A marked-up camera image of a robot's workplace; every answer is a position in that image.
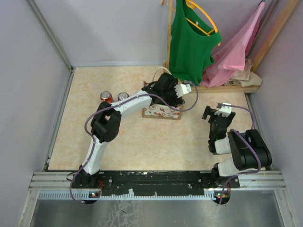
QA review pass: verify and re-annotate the purple can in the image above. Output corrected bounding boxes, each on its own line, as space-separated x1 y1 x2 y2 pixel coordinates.
117 92 129 101

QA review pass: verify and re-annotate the red can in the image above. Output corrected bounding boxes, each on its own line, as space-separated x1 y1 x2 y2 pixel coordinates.
100 91 114 103

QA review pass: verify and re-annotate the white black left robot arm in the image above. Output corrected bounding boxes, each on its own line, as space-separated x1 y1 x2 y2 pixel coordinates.
72 73 191 187

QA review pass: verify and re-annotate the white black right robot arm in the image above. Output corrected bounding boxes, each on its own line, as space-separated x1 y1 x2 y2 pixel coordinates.
202 103 272 186

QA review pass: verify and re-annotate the patterned canvas tote bag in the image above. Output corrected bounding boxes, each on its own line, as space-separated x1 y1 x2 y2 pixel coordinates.
142 104 184 120

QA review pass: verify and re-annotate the beige cloth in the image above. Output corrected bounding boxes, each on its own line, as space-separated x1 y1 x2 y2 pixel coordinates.
224 59 262 87

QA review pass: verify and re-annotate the green tank top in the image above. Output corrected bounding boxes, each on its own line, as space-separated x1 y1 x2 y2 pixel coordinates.
169 0 222 86

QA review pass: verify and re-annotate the pink shirt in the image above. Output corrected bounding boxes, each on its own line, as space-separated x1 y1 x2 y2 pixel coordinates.
199 1 265 87

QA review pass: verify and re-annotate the yellow clothes hanger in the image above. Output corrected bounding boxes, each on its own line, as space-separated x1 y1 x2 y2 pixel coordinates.
161 0 222 46

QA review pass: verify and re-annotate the wooden clothes rack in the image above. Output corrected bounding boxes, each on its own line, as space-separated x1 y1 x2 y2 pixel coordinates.
161 0 300 93

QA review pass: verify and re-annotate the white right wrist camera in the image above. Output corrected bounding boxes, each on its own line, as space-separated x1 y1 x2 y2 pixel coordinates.
214 102 232 118

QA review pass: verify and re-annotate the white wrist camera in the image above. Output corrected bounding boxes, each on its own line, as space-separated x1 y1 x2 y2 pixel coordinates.
174 84 192 98
214 102 232 118

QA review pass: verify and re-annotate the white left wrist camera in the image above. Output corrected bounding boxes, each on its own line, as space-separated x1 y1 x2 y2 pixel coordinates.
174 84 192 98

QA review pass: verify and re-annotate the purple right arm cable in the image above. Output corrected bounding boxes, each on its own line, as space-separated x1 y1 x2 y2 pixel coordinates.
217 105 262 205

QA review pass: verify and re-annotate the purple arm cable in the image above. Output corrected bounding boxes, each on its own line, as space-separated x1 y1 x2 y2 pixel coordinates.
69 80 199 204
217 105 262 205

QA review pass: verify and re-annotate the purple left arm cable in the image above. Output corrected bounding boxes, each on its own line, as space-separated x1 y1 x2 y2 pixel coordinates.
69 80 199 204

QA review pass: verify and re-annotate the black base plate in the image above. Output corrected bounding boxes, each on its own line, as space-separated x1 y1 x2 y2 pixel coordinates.
71 170 241 197

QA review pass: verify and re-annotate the aluminium rail frame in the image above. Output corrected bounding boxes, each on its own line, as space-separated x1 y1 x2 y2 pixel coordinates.
18 0 294 227

